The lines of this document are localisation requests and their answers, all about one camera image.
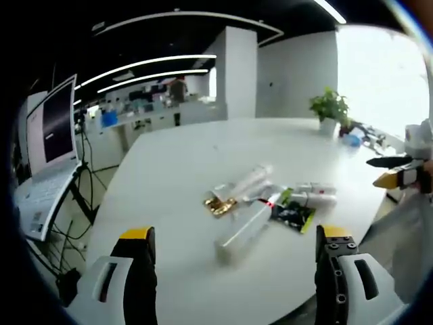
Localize black laptop stand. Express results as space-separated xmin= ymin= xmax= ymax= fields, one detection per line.
xmin=25 ymin=162 xmax=102 ymax=268

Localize white counter with shelves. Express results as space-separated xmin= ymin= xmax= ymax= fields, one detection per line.
xmin=76 ymin=96 xmax=226 ymax=170

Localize black green skincare sachet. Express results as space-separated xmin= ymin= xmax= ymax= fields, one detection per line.
xmin=269 ymin=200 xmax=317 ymax=235

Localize clear skincare packet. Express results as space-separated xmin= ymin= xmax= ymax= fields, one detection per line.
xmin=210 ymin=181 xmax=240 ymax=200

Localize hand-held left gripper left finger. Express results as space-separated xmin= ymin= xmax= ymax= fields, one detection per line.
xmin=63 ymin=225 xmax=159 ymax=325

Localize green plant in white pot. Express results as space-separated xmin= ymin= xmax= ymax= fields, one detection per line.
xmin=308 ymin=85 xmax=351 ymax=137

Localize small green skincare packet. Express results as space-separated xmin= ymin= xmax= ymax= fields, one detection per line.
xmin=274 ymin=187 xmax=294 ymax=206

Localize black cables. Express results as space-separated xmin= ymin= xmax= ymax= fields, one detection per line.
xmin=43 ymin=114 xmax=112 ymax=305

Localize curved ceiling light strip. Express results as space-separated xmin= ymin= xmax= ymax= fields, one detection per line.
xmin=97 ymin=68 xmax=210 ymax=94
xmin=73 ymin=53 xmax=217 ymax=91

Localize person's white garment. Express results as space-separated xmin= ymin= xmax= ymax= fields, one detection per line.
xmin=358 ymin=192 xmax=433 ymax=307

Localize small plant in dark pot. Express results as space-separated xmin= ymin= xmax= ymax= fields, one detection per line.
xmin=338 ymin=116 xmax=361 ymax=138

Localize white laptop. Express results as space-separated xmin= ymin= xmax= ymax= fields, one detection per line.
xmin=14 ymin=73 xmax=84 ymax=242

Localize blue bin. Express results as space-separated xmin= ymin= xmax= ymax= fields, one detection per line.
xmin=100 ymin=111 xmax=118 ymax=128

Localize clear skincare tube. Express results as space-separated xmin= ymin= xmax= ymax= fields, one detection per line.
xmin=234 ymin=164 xmax=275 ymax=201

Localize long silver skincare box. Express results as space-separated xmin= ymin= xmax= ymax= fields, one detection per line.
xmin=214 ymin=202 xmax=272 ymax=262

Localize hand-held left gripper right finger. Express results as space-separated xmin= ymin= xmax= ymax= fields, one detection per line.
xmin=314 ymin=223 xmax=413 ymax=325

